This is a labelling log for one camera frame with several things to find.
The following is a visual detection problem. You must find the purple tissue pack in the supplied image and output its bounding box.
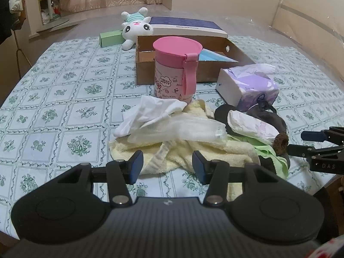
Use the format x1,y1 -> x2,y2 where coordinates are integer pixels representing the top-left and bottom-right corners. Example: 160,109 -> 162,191
216,63 -> 280,113

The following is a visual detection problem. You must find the light green cloth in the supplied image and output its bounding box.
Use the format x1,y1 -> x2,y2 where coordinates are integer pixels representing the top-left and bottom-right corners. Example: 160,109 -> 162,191
228,134 -> 290,180

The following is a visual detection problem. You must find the pink lidded cup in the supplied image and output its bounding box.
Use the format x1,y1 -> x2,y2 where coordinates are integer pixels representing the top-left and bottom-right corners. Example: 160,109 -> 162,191
153,37 -> 203,105

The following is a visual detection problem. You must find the clear plastic bag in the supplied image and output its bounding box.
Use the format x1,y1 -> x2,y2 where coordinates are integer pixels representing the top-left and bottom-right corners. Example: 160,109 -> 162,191
127,114 -> 228,144

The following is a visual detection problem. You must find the blue face mask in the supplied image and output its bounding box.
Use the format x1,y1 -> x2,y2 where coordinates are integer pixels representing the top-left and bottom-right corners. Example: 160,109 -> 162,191
197,49 -> 238,63

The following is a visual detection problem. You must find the floral printed sheet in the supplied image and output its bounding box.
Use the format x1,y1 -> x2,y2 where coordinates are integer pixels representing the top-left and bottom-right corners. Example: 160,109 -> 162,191
0,35 -> 344,240

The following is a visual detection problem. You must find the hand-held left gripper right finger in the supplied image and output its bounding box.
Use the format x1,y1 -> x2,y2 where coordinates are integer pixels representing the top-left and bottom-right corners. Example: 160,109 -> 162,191
192,150 -> 281,207

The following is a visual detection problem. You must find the pale yellow towel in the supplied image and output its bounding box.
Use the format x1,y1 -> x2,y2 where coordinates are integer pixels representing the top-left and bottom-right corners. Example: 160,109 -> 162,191
109,99 -> 263,202

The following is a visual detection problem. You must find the green cardboard packet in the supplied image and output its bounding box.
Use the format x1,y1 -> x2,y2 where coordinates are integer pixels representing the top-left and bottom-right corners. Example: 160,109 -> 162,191
99,28 -> 124,48

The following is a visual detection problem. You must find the white pad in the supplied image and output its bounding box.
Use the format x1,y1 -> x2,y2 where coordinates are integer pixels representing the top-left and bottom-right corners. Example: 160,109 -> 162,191
227,110 -> 280,142

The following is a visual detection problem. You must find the red and white printed cloth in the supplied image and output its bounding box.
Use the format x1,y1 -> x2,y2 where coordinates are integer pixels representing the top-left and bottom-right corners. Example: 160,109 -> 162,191
313,238 -> 344,258

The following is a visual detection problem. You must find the white plush bunny toy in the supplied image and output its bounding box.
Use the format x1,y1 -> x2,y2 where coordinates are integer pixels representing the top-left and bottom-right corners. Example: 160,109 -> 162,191
120,7 -> 154,51

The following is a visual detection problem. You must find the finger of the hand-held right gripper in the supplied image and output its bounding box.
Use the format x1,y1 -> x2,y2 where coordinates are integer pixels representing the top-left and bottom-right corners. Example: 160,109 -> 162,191
300,126 -> 344,143
286,144 -> 344,172

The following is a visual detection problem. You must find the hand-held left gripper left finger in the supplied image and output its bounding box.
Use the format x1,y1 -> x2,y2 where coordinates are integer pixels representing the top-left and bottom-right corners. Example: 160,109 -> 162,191
53,150 -> 144,208

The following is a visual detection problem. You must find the plastic wrapped wooden headboard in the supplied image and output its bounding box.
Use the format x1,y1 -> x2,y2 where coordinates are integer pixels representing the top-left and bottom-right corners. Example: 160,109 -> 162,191
269,0 -> 344,49

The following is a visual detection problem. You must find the brown cardboard box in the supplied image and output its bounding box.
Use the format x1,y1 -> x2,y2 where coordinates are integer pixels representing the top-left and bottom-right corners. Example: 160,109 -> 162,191
135,34 -> 257,85

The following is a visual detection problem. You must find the dark grey face mask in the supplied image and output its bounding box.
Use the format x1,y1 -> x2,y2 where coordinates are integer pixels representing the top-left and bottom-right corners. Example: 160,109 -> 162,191
214,103 -> 287,141

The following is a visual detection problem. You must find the brown hair scrunchie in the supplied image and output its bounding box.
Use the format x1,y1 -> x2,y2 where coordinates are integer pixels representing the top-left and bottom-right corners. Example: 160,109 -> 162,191
271,132 -> 290,156

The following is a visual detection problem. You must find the blue and white flat box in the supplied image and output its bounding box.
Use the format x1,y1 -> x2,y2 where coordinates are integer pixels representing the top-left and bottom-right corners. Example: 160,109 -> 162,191
149,16 -> 229,40

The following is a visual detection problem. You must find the dark hanging garment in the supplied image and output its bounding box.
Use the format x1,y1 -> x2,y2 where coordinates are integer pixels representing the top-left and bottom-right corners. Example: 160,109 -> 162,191
0,0 -> 14,44

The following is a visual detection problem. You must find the white fabric glove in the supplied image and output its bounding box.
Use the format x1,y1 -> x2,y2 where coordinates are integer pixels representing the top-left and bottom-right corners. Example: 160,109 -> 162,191
114,95 -> 187,137

